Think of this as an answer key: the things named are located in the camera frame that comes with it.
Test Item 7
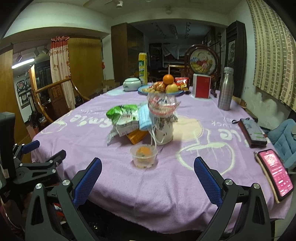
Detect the clear plastic cup with orange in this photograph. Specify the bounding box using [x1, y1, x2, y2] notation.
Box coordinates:
[130, 144, 158, 169]

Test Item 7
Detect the round painted decorative screen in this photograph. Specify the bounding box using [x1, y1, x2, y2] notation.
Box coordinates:
[184, 44, 221, 97]

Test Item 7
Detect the smartphone with pink screen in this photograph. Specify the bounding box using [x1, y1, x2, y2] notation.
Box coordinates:
[254, 149, 294, 203]

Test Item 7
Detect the blue seat cushion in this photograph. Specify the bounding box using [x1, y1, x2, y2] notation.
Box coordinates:
[267, 118, 295, 170]

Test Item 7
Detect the white floral mug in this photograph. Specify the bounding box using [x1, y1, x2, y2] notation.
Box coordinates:
[151, 113, 178, 145]

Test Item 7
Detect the red snack packet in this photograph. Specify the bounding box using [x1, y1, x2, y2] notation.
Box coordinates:
[175, 77, 189, 91]

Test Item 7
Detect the crumpled clear plastic wrapper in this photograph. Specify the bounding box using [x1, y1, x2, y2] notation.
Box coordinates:
[147, 93, 180, 116]

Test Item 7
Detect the yellow apple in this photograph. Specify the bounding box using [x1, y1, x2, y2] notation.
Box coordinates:
[166, 83, 179, 94]

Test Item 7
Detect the checkered beige curtain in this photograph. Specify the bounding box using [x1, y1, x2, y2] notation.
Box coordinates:
[247, 0, 295, 110]

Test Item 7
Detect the brown wallet case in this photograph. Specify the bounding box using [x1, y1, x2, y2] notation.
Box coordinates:
[238, 118, 267, 148]

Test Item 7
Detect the blue face mask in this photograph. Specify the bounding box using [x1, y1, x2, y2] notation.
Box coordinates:
[138, 104, 152, 131]

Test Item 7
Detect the purple smile tablecloth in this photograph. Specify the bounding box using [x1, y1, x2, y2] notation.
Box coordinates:
[32, 88, 292, 233]

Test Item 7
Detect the floral white curtain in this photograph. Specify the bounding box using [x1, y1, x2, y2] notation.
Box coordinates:
[49, 36, 76, 110]

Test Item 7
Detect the white ceramic lidded pot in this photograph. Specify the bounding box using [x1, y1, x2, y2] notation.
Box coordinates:
[123, 77, 142, 92]

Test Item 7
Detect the blue fruit plate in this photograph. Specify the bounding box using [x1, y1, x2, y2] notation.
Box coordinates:
[137, 85, 185, 96]

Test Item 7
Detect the wooden armchair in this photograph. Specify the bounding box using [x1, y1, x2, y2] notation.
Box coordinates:
[29, 65, 90, 124]

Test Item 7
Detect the red white box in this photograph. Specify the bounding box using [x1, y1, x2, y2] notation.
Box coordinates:
[192, 73, 211, 99]

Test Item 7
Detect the silver metal bottle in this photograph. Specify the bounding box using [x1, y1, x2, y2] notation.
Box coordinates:
[218, 67, 234, 110]

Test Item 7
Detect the orange snack box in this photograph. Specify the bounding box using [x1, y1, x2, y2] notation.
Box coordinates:
[126, 129, 149, 145]

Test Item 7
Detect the green white snack bag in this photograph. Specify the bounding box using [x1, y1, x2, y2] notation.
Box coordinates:
[106, 104, 139, 144]

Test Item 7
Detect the yellow green tall box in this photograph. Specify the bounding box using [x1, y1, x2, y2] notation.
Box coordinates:
[138, 53, 148, 86]

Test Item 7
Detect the orange fruit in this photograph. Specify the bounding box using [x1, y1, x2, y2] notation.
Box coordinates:
[163, 74, 175, 85]

